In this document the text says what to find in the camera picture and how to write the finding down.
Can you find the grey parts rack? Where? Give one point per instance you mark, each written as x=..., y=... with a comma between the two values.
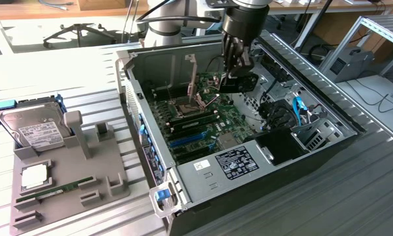
x=72, y=172

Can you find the CPU socket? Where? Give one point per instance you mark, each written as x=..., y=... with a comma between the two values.
x=180, y=110

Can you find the grey power supply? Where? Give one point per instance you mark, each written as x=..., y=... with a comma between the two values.
x=236, y=159

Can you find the black labelled RAM stick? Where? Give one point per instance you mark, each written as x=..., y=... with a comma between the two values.
x=194, y=124

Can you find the blue case latch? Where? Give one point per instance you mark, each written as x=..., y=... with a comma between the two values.
x=162, y=195

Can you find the green motherboard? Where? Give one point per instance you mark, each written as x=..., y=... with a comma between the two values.
x=226, y=115

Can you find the silver metal drive cage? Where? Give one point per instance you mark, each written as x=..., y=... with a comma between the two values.
x=246, y=105

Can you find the black office chair base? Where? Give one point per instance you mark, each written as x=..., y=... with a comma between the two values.
x=80, y=26
x=279, y=24

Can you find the black pole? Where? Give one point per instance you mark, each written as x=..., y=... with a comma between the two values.
x=326, y=5

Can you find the wooden desk white legs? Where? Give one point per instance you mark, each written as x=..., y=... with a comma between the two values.
x=347, y=7

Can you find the silver perforated disk bay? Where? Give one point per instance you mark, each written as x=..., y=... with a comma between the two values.
x=311, y=137

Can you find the graphics card with metal bracket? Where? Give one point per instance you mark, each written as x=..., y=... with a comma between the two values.
x=239, y=84

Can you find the grey computer tower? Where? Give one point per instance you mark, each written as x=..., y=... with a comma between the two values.
x=351, y=64

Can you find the brown wooden box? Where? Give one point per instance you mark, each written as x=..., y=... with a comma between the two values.
x=102, y=5

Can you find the black RAM slot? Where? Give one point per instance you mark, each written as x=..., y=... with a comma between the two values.
x=196, y=115
x=162, y=95
x=160, y=90

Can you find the socket locking lever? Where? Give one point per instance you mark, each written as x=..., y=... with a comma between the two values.
x=170, y=91

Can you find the metal socket cover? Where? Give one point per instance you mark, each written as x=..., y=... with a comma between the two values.
x=202, y=102

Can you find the blue slot retainer clip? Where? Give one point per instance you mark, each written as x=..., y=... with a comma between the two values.
x=150, y=145
x=162, y=170
x=155, y=157
x=143, y=130

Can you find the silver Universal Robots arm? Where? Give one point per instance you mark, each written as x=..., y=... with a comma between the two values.
x=166, y=29

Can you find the hard disk drive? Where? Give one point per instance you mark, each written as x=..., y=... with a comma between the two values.
x=4, y=104

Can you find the green RAM stick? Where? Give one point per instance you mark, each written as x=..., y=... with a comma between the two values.
x=52, y=190

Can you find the white box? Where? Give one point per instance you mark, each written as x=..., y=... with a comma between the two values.
x=295, y=2

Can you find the aluminium frame rack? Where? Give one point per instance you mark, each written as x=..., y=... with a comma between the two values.
x=387, y=27

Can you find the black expansion slot blue latch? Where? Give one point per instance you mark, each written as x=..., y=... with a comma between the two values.
x=194, y=151

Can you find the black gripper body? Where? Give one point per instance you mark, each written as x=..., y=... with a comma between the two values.
x=246, y=22

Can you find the black open PC case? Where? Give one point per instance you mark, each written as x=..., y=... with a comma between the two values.
x=158, y=61

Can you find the silver CPU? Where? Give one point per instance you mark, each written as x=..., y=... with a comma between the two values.
x=34, y=177

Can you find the silver hard disk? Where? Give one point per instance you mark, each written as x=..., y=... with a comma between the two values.
x=36, y=127

